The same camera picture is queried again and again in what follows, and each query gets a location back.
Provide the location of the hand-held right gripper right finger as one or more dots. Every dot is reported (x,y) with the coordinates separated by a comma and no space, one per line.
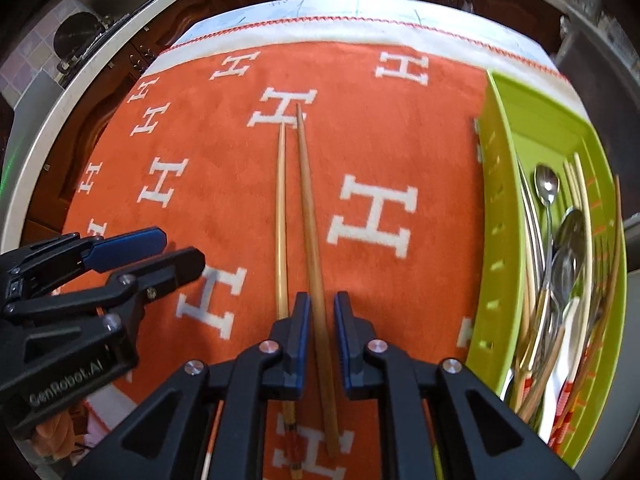
(342,330)

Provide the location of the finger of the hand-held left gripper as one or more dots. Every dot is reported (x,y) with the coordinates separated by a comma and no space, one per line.
(170,267)
(130,247)

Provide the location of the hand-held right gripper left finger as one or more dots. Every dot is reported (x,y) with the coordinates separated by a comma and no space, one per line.
(300,330)

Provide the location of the brown wooden chopstick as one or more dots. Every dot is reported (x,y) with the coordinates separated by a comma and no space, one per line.
(612,270)
(281,240)
(310,220)

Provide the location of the green utensil tray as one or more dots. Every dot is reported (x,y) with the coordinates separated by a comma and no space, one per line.
(505,220)

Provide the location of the steel fork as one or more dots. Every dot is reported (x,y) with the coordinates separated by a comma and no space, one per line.
(602,280)

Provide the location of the person's left hand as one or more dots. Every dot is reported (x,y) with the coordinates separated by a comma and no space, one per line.
(52,430)

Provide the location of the orange printed blanket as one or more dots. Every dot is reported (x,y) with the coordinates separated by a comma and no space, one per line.
(400,135)

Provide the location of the round steel pot lid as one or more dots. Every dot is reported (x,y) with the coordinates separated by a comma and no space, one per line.
(75,35)

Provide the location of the black gas stove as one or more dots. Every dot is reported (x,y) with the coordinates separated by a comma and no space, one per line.
(107,22)

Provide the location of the white blue-lined table cover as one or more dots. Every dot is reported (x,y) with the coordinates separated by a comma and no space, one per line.
(350,10)

